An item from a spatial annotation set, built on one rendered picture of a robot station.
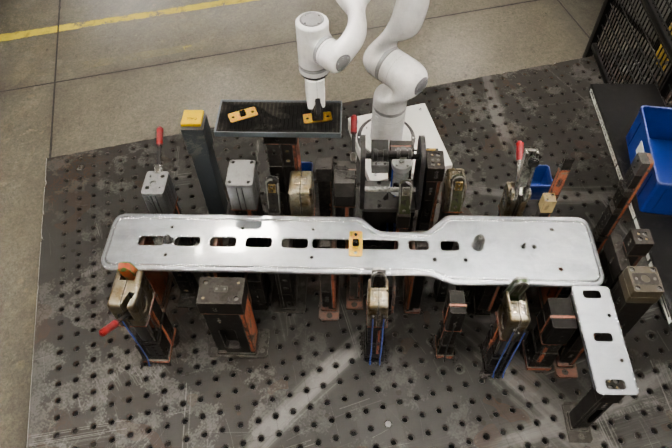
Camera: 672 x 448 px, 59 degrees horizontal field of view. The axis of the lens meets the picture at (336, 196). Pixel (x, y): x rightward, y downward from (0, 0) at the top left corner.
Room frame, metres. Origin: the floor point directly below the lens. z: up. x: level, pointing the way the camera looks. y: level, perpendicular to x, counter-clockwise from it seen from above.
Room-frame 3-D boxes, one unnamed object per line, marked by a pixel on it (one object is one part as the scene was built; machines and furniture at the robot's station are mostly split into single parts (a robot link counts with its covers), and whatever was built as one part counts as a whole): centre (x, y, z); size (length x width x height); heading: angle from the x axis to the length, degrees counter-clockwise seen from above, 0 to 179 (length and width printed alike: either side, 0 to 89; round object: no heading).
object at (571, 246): (0.91, -0.03, 1.00); 1.38 x 0.22 x 0.02; 87
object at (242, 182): (1.10, 0.27, 0.90); 0.13 x 0.10 x 0.41; 177
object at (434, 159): (1.12, -0.29, 0.91); 0.07 x 0.05 x 0.42; 177
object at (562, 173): (1.04, -0.63, 0.95); 0.03 x 0.01 x 0.50; 87
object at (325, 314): (0.91, 0.03, 0.84); 0.17 x 0.06 x 0.29; 177
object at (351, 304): (0.93, -0.05, 0.84); 0.13 x 0.05 x 0.29; 177
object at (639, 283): (0.74, -0.78, 0.88); 0.08 x 0.08 x 0.36; 87
